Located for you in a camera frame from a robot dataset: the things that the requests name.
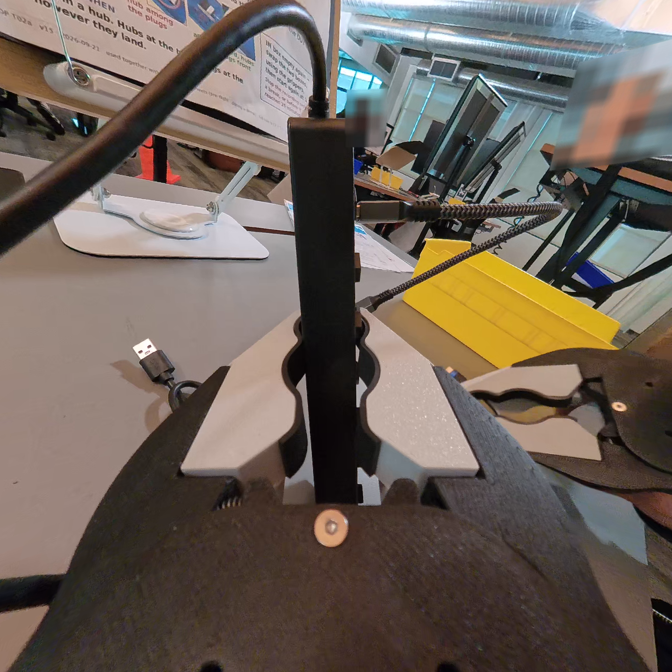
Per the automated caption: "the blue-striped clear plastic bag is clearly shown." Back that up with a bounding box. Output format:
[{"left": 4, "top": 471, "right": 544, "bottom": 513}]
[{"left": 283, "top": 198, "right": 419, "bottom": 275}]

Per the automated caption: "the braided grey USB cable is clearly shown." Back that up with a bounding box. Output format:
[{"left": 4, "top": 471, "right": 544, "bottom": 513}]
[{"left": 354, "top": 198, "right": 565, "bottom": 314}]

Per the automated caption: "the dark green zip jacket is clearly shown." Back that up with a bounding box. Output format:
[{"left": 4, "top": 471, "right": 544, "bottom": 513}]
[{"left": 651, "top": 598, "right": 672, "bottom": 672}]

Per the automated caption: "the black multi-port USB hub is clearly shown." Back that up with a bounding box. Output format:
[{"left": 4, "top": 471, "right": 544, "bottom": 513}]
[{"left": 0, "top": 0, "right": 364, "bottom": 613}]

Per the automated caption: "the blue plastic bin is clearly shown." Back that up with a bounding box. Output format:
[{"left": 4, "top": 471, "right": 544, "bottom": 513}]
[{"left": 569, "top": 252, "right": 613, "bottom": 291}]

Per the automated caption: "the orange traffic cone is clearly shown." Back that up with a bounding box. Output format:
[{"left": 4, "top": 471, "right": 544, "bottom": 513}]
[{"left": 138, "top": 135, "right": 180, "bottom": 186}]

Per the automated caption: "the computer monitor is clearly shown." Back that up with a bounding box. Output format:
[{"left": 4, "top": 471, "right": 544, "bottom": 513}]
[
  {"left": 462, "top": 122, "right": 527, "bottom": 196},
  {"left": 428, "top": 73, "right": 509, "bottom": 183}
]

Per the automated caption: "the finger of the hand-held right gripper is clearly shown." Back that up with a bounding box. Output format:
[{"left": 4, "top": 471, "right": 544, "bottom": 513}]
[
  {"left": 464, "top": 364, "right": 583, "bottom": 400},
  {"left": 499, "top": 414, "right": 604, "bottom": 462}
]

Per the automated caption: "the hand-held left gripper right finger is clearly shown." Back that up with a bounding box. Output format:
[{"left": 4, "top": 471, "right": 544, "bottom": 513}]
[{"left": 356, "top": 309, "right": 481, "bottom": 498}]

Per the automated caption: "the printed instruction sheet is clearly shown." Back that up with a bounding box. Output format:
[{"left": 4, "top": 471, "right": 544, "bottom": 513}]
[{"left": 0, "top": 0, "right": 338, "bottom": 141}]

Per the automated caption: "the yellow plastic bin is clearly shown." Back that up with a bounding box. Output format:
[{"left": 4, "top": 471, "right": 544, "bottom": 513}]
[
  {"left": 370, "top": 165, "right": 406, "bottom": 191},
  {"left": 403, "top": 239, "right": 622, "bottom": 371}
]

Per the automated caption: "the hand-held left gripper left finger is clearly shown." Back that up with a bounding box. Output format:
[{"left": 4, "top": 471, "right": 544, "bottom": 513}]
[{"left": 180, "top": 313, "right": 309, "bottom": 498}]

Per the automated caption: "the silver ventilation duct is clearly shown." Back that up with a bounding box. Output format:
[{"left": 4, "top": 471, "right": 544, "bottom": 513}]
[{"left": 341, "top": 0, "right": 631, "bottom": 70}]

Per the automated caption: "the grey desk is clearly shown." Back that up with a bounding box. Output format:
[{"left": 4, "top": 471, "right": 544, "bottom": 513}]
[{"left": 0, "top": 152, "right": 657, "bottom": 672}]

